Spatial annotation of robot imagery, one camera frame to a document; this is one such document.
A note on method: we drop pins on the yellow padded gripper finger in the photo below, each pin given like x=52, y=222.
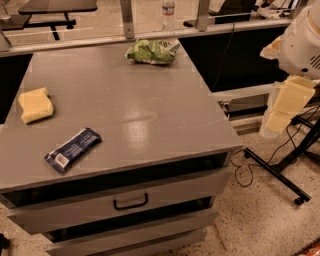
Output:
x=271, y=51
x=285, y=101

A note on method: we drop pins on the grey drawer cabinet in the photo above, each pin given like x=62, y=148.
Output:
x=163, y=133

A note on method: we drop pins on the grey metal railing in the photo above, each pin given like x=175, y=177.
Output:
x=118, y=21

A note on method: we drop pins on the clear plastic water bottle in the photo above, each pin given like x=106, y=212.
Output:
x=168, y=14

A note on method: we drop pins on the dark background table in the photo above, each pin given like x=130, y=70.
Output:
x=21, y=20

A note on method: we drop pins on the black metal stand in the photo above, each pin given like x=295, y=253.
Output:
x=312, y=137

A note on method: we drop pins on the green jalapeno chip bag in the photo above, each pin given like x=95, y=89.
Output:
x=155, y=52

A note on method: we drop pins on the yellow sponge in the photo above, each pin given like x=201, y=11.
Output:
x=35, y=105

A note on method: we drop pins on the black drawer handle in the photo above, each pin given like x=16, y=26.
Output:
x=132, y=203

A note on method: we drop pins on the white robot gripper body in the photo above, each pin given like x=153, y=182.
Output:
x=299, y=53

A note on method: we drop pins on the blue rxbar blueberry bar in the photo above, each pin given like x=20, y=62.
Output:
x=63, y=157

